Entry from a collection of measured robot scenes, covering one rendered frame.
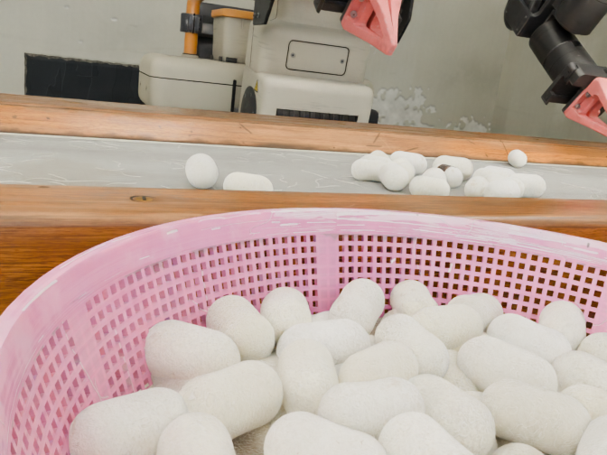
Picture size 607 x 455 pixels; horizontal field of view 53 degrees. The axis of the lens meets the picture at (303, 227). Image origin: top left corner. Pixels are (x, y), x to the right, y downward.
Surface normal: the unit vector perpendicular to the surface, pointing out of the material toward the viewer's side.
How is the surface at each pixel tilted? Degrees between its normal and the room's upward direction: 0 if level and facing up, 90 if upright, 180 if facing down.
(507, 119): 90
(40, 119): 45
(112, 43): 92
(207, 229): 75
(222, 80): 90
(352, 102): 98
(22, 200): 0
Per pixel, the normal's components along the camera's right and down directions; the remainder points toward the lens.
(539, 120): -0.93, -0.02
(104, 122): 0.36, -0.48
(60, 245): 0.40, 0.28
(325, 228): 0.45, 0.02
